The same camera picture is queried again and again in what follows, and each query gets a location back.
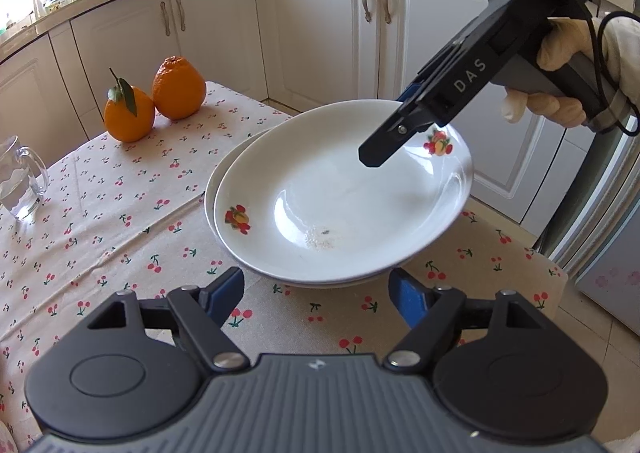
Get right white sleeve forearm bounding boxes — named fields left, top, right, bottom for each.
left=602, top=17, right=640, bottom=106

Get right gloved hand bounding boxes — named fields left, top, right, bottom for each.
left=499, top=16, right=626, bottom=130

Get cherry print tablecloth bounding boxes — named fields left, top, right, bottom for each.
left=1, top=84, right=567, bottom=452

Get large white fruit-print plate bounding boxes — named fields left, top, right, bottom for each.
left=212, top=125, right=426, bottom=287

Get bumpy orange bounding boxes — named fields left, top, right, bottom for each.
left=152, top=56, right=206, bottom=121

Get orange with leaf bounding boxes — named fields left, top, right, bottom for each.
left=103, top=70, right=155, bottom=143

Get black cable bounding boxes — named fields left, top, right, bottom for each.
left=584, top=0, right=640, bottom=138

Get white kitchen cabinets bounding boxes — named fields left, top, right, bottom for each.
left=0, top=0, right=640, bottom=239

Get glass mug with water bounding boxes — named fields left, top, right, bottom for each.
left=0, top=136, right=49, bottom=220

